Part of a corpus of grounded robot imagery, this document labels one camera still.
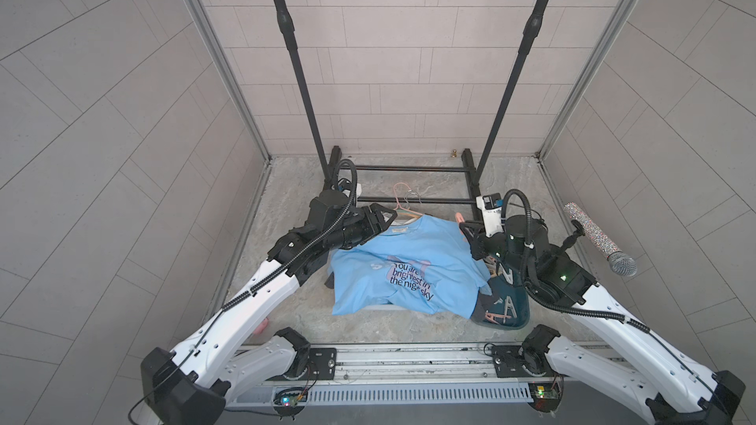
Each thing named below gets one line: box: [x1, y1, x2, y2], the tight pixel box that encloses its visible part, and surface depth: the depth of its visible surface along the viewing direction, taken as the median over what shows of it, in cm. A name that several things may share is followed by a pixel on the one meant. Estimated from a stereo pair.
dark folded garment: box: [469, 287, 494, 323], surface depth 72 cm
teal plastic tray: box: [470, 264, 531, 330], surface depth 80 cm
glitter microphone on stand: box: [563, 202, 638, 278], surface depth 67 cm
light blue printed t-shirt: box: [329, 213, 493, 319], surface depth 75 cm
